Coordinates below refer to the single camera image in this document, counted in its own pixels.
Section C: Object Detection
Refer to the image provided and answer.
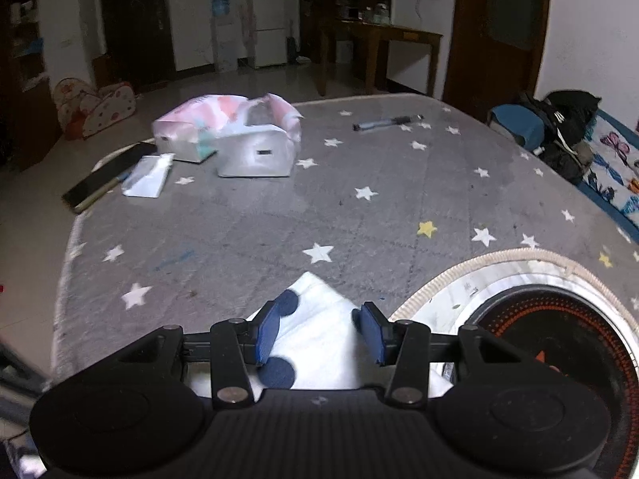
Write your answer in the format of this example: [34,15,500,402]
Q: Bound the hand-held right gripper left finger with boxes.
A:
[117,301,281,411]

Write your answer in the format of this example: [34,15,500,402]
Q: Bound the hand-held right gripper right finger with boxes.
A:
[352,302,530,407]

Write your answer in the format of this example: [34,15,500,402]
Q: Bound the white polka dot pants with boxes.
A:
[185,272,452,400]

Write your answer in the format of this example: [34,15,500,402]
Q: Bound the grey star tablecloth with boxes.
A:
[52,94,639,390]

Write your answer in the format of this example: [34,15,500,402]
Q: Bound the silver fabric storage box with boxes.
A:
[216,94,304,179]

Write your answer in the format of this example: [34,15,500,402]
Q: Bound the white plastic packet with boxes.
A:
[121,154,175,198]

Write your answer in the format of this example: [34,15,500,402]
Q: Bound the round black induction cooker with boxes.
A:
[469,284,639,479]

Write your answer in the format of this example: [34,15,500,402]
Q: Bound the black pen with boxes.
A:
[352,114,425,133]

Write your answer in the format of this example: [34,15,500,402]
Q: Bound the pink white fabric box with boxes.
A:
[152,94,250,164]

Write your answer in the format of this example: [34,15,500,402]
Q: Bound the black tablet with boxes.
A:
[62,142,158,214]

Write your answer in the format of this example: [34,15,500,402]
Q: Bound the blue sofa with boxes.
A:
[486,105,639,233]

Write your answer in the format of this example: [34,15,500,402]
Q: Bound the olive green bag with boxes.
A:
[542,140,595,183]

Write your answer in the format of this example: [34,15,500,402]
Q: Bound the polka dot play tent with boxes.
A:
[53,78,137,141]

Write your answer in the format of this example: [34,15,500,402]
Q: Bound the brown wooden side table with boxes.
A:
[317,20,444,98]

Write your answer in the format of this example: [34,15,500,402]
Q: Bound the black bag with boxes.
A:
[519,90,602,160]

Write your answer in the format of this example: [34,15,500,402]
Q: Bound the white water dispenser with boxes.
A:
[212,0,239,73]

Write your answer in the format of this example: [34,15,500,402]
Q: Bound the butterfly print pillow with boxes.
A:
[581,112,639,230]

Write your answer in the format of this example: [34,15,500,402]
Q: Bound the white refrigerator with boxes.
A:
[248,0,289,68]

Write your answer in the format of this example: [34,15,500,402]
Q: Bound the brown wooden door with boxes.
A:
[442,0,552,121]

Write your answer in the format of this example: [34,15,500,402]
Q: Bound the dark double door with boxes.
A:
[98,0,177,93]

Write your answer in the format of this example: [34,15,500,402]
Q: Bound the dark wooden shelf unit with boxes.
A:
[0,0,63,173]

